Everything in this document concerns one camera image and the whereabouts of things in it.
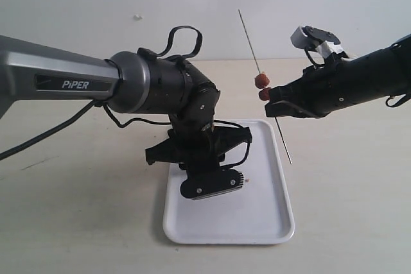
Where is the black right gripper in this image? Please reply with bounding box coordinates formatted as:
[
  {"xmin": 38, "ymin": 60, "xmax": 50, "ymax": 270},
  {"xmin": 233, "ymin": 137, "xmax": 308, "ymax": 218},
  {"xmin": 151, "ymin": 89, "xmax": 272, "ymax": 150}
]
[{"xmin": 265, "ymin": 54, "xmax": 350, "ymax": 119}]

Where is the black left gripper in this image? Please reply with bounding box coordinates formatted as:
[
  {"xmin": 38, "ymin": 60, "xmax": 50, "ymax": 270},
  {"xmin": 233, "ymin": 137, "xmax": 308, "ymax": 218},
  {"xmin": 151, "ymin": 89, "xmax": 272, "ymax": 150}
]
[{"xmin": 145, "ymin": 116, "xmax": 252, "ymax": 171}]

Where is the thin metal skewer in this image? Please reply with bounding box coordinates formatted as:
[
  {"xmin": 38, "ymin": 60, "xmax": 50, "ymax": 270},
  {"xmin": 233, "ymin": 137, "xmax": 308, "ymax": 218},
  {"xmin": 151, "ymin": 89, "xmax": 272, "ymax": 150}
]
[{"xmin": 238, "ymin": 9, "xmax": 293, "ymax": 165}]

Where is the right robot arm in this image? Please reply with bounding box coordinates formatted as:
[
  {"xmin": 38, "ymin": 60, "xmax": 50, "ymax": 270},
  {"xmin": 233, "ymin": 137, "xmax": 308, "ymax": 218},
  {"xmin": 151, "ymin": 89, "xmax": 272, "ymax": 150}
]
[{"xmin": 265, "ymin": 36, "xmax": 410, "ymax": 119}]

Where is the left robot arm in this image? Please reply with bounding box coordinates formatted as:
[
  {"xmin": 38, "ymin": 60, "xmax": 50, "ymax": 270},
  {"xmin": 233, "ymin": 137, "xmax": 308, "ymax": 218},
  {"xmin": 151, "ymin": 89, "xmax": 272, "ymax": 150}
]
[{"xmin": 1, "ymin": 37, "xmax": 252, "ymax": 169}]

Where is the white rectangular plastic tray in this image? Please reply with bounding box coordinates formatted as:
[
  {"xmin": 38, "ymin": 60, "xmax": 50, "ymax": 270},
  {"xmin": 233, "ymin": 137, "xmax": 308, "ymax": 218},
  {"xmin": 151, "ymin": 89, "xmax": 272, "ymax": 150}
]
[{"xmin": 162, "ymin": 119, "xmax": 295, "ymax": 245}]

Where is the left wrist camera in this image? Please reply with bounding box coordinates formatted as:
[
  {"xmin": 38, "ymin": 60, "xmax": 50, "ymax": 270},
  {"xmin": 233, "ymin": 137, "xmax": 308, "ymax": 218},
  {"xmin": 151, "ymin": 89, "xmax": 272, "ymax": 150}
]
[{"xmin": 180, "ymin": 169, "xmax": 245, "ymax": 200}]

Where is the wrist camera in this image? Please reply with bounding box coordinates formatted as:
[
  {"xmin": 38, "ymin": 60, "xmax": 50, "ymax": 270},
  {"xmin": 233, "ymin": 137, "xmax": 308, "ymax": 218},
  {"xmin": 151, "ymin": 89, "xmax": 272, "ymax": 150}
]
[
  {"xmin": 290, "ymin": 26, "xmax": 349, "ymax": 60},
  {"xmin": 180, "ymin": 169, "xmax": 245, "ymax": 200}
]

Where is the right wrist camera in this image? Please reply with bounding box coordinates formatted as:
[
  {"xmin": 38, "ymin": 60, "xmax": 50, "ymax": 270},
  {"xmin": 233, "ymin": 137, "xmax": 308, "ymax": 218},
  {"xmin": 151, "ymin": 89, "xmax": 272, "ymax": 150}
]
[{"xmin": 290, "ymin": 26, "xmax": 349, "ymax": 60}]

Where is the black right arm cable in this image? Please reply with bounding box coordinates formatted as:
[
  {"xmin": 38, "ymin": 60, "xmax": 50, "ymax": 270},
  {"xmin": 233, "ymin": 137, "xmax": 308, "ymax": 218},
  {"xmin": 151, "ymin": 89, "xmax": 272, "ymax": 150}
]
[{"xmin": 385, "ymin": 92, "xmax": 411, "ymax": 108}]

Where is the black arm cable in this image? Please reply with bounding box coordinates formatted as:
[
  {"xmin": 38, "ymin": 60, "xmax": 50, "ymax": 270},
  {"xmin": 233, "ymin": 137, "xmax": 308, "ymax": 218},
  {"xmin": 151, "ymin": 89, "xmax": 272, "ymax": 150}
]
[
  {"xmin": 0, "ymin": 25, "xmax": 251, "ymax": 167},
  {"xmin": 385, "ymin": 92, "xmax": 411, "ymax": 108}
]

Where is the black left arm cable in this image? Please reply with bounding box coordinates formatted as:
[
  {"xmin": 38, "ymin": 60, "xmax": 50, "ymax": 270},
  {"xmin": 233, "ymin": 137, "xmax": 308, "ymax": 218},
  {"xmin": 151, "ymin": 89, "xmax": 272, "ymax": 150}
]
[{"xmin": 0, "ymin": 25, "xmax": 251, "ymax": 167}]

